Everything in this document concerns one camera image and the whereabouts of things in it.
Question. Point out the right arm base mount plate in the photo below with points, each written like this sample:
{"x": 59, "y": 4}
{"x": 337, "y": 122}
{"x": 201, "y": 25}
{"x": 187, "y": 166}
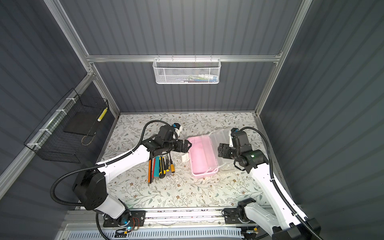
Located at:
{"x": 232, "y": 216}

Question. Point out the teal utility knife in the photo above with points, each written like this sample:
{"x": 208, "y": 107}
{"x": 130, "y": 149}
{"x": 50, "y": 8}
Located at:
{"x": 156, "y": 171}

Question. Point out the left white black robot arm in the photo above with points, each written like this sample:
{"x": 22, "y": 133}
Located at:
{"x": 91, "y": 185}

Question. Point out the black pad in basket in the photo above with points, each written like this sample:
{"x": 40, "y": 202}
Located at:
{"x": 84, "y": 124}

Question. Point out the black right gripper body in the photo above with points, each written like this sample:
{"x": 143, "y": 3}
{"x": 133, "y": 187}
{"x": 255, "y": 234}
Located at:
{"x": 235, "y": 154}

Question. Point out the red handled tool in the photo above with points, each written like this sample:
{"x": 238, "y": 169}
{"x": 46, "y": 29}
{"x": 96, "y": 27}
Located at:
{"x": 153, "y": 169}

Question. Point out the pink plastic tool box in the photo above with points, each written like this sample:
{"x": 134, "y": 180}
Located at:
{"x": 203, "y": 154}

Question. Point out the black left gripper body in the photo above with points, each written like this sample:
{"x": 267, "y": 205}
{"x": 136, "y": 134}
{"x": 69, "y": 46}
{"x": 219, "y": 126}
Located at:
{"x": 171, "y": 146}

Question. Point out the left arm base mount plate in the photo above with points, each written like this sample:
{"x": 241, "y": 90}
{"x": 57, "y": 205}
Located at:
{"x": 127, "y": 219}

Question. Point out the yellow tube in basket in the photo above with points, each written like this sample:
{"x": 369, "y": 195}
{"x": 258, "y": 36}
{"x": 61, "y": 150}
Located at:
{"x": 103, "y": 113}

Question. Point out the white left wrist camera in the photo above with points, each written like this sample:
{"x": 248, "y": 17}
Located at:
{"x": 178, "y": 128}

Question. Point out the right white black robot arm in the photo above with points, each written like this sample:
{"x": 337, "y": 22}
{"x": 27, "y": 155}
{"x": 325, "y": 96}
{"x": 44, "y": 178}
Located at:
{"x": 289, "y": 222}

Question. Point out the white wire mesh basket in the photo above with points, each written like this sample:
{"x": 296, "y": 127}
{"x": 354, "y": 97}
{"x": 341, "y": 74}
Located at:
{"x": 187, "y": 73}

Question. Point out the black wire basket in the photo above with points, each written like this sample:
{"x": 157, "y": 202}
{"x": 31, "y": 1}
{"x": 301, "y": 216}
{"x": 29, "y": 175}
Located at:
{"x": 71, "y": 134}

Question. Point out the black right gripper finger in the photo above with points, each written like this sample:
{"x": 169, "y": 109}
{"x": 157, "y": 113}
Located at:
{"x": 224, "y": 154}
{"x": 223, "y": 147}

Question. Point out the orange pencil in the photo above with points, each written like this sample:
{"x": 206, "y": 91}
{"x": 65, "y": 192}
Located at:
{"x": 150, "y": 172}

